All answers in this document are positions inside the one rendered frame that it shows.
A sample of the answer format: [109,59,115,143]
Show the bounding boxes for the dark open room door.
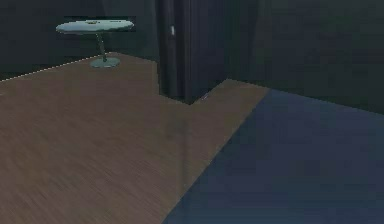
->
[155,0,234,106]

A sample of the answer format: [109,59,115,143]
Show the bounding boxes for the round pale glass side table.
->
[55,19,136,69]

